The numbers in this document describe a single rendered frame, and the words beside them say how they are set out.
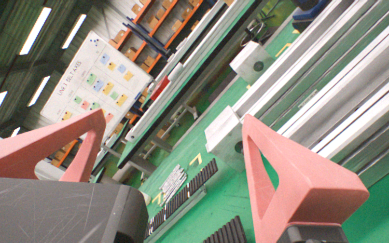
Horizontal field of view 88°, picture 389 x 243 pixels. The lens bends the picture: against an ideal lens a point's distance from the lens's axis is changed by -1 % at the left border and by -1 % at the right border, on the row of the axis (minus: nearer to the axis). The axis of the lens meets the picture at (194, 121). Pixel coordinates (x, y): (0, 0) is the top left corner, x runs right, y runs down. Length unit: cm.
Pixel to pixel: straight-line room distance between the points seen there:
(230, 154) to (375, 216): 25
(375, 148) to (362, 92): 9
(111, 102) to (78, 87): 50
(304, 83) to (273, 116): 8
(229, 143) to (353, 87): 23
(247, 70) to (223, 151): 30
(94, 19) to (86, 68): 809
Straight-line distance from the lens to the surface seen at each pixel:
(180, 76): 180
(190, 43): 360
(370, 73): 36
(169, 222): 63
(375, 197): 34
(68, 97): 354
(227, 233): 41
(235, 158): 47
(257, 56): 66
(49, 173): 849
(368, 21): 50
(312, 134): 35
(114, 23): 1109
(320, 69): 46
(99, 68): 326
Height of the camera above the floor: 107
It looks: 18 degrees down
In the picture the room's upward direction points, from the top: 53 degrees counter-clockwise
